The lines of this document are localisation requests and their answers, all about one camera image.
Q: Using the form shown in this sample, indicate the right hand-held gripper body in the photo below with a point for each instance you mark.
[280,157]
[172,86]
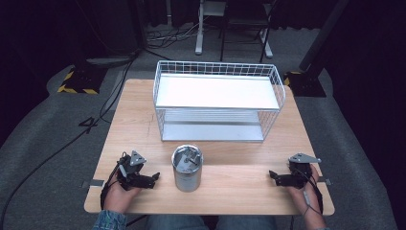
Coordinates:
[300,175]

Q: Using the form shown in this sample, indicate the grey tape strip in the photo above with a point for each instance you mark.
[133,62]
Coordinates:
[326,181]
[96,183]

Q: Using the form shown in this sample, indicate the white desk frame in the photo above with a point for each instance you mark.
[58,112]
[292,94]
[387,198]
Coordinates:
[199,38]

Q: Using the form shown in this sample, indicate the person's right leg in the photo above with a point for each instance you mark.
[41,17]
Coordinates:
[247,223]

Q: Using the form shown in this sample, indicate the silver metal can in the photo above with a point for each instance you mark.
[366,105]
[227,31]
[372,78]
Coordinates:
[188,179]

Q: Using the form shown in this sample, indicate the person's right hand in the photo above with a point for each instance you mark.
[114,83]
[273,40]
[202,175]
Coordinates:
[301,196]

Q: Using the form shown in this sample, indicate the black stand with striped base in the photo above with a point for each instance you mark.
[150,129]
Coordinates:
[83,80]
[306,84]

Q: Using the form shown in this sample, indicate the black metal chair frame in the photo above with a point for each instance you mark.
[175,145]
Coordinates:
[245,21]

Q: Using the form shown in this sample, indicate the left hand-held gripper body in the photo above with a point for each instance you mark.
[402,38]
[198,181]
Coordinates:
[130,172]

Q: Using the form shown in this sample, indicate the person's left hand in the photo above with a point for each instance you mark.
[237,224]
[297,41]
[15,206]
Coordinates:
[118,196]

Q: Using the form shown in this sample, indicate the person's leg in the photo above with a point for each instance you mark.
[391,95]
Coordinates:
[247,223]
[177,223]

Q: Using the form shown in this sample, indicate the person's left leg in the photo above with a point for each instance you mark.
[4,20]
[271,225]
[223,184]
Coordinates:
[177,223]

